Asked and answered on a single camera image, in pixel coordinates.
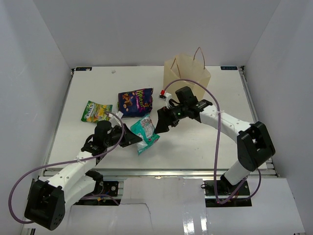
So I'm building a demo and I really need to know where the teal white snack bag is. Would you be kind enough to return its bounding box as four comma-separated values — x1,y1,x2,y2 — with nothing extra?
130,114,160,155

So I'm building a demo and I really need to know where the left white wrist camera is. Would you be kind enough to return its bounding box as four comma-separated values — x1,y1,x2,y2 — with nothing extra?
109,111,123,127

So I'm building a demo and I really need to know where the dark purple snack bag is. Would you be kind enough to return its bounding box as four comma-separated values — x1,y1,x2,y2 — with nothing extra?
118,88,154,118

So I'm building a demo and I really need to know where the green yellow candy bag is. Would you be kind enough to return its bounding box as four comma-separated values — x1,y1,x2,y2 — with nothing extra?
81,100,113,123

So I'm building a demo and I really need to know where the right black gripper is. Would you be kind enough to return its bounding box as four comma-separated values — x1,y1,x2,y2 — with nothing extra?
155,103,188,134

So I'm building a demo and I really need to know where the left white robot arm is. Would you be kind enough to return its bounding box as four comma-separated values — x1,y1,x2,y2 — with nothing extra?
24,121,142,231

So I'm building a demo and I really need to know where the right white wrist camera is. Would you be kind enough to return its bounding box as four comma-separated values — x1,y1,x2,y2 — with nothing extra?
159,90,173,108

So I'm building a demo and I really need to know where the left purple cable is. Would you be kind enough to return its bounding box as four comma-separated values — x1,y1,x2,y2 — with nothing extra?
8,111,124,225

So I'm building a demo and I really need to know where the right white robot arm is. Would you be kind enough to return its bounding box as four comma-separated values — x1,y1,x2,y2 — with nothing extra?
155,86,276,195

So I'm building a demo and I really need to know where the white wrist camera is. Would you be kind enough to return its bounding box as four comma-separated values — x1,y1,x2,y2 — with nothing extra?
159,90,173,108
109,111,123,127

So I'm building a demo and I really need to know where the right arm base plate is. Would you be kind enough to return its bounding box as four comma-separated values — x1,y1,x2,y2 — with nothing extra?
201,180,252,208

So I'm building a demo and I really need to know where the beige paper bag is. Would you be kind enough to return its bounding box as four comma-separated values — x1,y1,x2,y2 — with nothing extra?
163,53,211,100

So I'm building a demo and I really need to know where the aluminium table rail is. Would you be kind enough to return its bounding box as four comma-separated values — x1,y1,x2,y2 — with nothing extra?
95,169,214,177

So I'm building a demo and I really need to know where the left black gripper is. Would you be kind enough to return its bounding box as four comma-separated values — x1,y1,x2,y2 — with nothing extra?
104,123,142,148

